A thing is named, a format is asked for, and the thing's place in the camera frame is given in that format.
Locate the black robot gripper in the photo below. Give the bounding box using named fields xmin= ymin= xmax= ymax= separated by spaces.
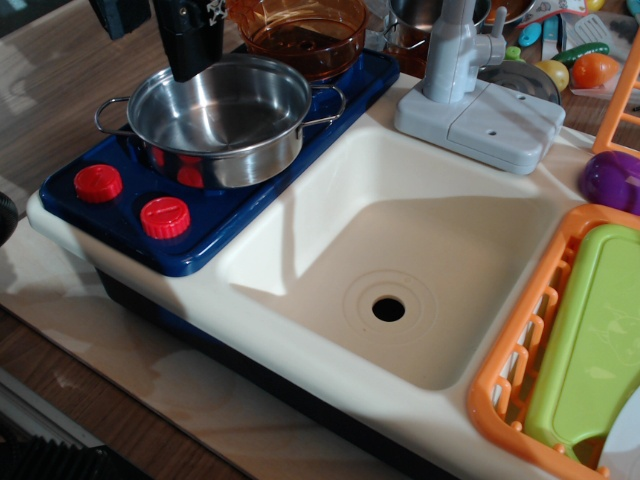
xmin=153 ymin=0 xmax=227 ymax=83

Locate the stainless steel two-handled pan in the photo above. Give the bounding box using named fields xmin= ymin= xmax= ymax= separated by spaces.
xmin=113 ymin=53 xmax=347 ymax=189

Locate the red stove knob left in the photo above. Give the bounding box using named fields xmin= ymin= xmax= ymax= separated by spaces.
xmin=73 ymin=164 xmax=123 ymax=204

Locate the red stove knob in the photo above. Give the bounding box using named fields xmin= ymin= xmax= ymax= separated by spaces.
xmin=139 ymin=196 xmax=191 ymax=240
xmin=73 ymin=164 xmax=123 ymax=204

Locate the blue toy stove top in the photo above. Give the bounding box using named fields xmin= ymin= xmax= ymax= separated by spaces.
xmin=39 ymin=51 xmax=399 ymax=277

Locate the red stove knob right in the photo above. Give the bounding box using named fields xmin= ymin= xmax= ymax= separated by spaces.
xmin=139 ymin=196 xmax=191 ymax=240

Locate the cream toy sink unit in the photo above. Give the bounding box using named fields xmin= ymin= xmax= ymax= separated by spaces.
xmin=27 ymin=76 xmax=594 ymax=479

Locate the amber transparent plastic pot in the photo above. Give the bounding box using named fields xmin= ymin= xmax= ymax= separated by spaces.
xmin=226 ymin=0 xmax=369 ymax=81

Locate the steel pot behind faucet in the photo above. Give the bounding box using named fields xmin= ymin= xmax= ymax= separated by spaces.
xmin=383 ymin=1 xmax=506 ymax=53

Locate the steel pot lid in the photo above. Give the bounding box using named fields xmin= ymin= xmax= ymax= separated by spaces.
xmin=478 ymin=60 xmax=562 ymax=105

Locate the grey toy faucet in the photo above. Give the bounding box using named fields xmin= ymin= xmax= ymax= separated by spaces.
xmin=394 ymin=1 xmax=565 ymax=175

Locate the yellow toy potato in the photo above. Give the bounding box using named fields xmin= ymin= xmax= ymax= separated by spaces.
xmin=534 ymin=59 xmax=570 ymax=92

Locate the green toy cucumber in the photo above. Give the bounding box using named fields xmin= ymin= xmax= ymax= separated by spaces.
xmin=552 ymin=42 xmax=610 ymax=68

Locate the grey toy spatula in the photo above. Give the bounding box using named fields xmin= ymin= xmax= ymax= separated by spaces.
xmin=574 ymin=14 xmax=612 ymax=47

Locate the orange toy tomato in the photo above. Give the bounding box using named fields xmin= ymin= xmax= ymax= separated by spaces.
xmin=571 ymin=53 xmax=620 ymax=89

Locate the purple toy eggplant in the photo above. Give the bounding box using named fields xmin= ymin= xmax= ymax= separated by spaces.
xmin=579 ymin=151 xmax=639 ymax=215

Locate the orange dish rack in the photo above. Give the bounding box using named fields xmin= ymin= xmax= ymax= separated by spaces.
xmin=467 ymin=205 xmax=639 ymax=479

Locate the green plastic cutting board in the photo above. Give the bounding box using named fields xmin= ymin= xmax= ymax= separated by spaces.
xmin=524 ymin=224 xmax=639 ymax=460

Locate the white plate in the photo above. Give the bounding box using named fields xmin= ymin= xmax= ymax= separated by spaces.
xmin=599 ymin=390 xmax=639 ymax=480

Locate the teal handled toy knife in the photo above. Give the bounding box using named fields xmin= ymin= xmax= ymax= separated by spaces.
xmin=541 ymin=15 xmax=560 ymax=60

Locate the orange rack frame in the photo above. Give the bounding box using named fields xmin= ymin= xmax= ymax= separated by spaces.
xmin=592 ymin=33 xmax=639 ymax=158

